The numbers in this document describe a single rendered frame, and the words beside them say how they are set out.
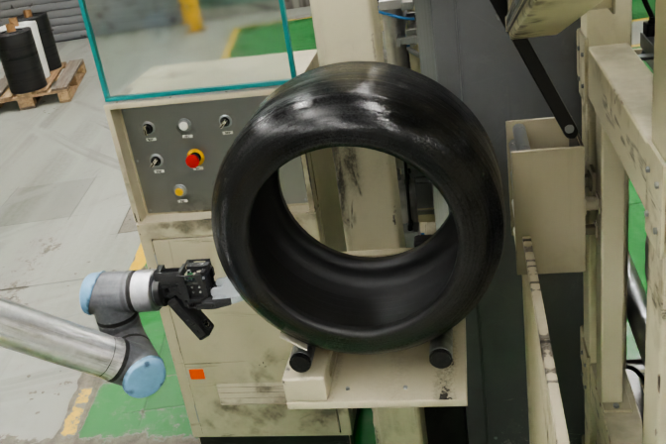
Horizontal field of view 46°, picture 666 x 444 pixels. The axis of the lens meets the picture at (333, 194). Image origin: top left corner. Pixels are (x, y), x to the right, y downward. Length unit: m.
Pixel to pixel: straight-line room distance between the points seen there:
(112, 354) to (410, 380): 0.61
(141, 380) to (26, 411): 1.74
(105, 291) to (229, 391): 1.00
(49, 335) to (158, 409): 1.57
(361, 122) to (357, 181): 0.47
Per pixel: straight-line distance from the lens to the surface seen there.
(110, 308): 1.72
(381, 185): 1.77
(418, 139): 1.32
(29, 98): 7.84
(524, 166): 1.68
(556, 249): 1.77
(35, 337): 1.57
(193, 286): 1.65
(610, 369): 1.98
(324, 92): 1.36
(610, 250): 1.81
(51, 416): 3.28
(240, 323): 2.45
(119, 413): 3.16
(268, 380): 2.55
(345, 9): 1.66
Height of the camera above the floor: 1.83
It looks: 24 degrees down
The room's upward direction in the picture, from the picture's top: 9 degrees counter-clockwise
